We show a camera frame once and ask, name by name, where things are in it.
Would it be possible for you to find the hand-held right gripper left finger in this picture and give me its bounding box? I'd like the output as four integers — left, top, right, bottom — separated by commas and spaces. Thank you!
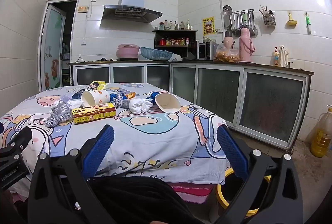
28, 124, 116, 224

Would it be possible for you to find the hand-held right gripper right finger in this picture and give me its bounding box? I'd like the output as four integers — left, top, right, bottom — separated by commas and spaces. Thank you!
215, 125, 303, 224

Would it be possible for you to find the yellow and red box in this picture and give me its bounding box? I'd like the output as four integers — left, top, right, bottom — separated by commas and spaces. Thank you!
71, 102, 116, 124

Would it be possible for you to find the yellow rimmed bin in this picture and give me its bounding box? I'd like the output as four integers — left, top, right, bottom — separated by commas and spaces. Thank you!
215, 168, 271, 215

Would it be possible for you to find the white tissue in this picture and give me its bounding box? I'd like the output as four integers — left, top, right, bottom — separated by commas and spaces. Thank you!
68, 99, 83, 110
129, 97, 153, 114

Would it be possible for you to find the white paper cup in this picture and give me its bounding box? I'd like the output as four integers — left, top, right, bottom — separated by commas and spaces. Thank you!
81, 89, 111, 108
155, 93, 181, 113

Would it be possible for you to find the yellow snack bag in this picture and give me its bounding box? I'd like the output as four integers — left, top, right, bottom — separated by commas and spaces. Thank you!
87, 81, 107, 92

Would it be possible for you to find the blue cloth toy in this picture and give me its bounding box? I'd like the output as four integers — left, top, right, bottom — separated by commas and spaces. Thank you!
145, 92, 160, 103

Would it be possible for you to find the pink stool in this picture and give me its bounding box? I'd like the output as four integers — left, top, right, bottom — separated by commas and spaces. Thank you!
171, 182, 216, 204

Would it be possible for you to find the cartoon printed tablecloth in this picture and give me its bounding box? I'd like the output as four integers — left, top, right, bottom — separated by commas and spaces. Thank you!
0, 82, 229, 204

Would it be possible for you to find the kitchen counter cabinet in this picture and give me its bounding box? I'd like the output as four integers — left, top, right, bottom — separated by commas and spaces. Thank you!
69, 59, 314, 150

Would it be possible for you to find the cooking oil bottle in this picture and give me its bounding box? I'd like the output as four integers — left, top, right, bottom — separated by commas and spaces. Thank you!
310, 107, 332, 158

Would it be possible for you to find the bag of bread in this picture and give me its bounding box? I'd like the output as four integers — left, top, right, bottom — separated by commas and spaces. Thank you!
213, 42, 240, 63

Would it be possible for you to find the pink cooking pot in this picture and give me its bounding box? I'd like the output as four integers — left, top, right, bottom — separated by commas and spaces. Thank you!
117, 43, 140, 60

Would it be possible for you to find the silver microwave oven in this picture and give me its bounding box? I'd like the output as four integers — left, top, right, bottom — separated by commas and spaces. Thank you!
198, 42, 220, 60

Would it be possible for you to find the tall pink thermos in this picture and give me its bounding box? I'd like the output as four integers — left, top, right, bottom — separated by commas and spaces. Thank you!
239, 28, 256, 63

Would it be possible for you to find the flower printed glass door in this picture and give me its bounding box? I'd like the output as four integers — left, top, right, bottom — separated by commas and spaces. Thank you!
39, 2, 66, 92

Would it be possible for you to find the white hanging cloth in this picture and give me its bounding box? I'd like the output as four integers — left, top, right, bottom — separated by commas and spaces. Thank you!
278, 45, 290, 67

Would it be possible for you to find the blue plastic basket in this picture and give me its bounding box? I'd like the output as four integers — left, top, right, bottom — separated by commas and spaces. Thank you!
140, 47, 173, 61

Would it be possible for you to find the small pink thermos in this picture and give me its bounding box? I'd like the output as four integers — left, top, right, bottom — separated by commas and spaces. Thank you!
223, 31, 234, 49

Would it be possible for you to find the dark wooden shelf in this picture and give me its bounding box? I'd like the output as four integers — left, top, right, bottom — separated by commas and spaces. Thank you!
153, 29, 198, 58

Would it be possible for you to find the row of condiment jars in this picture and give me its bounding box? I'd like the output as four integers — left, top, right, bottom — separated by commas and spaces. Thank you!
159, 37, 190, 46

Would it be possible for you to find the rack of hanging utensils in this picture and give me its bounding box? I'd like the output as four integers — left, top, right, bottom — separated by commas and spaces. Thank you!
222, 5, 258, 37

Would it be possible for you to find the metal chopstick holder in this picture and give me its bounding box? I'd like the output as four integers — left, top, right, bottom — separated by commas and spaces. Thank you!
259, 5, 276, 26

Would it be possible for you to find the row of glass bottles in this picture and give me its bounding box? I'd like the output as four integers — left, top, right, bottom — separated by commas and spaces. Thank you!
159, 19, 192, 30

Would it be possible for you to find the steel range hood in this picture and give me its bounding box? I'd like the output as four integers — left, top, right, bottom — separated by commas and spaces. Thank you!
102, 0, 163, 23

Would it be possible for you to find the green and white brush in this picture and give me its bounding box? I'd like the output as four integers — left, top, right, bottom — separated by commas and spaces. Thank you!
305, 12, 312, 35

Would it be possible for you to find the yellow wall poster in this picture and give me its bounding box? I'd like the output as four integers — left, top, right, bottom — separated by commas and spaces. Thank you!
203, 16, 215, 36

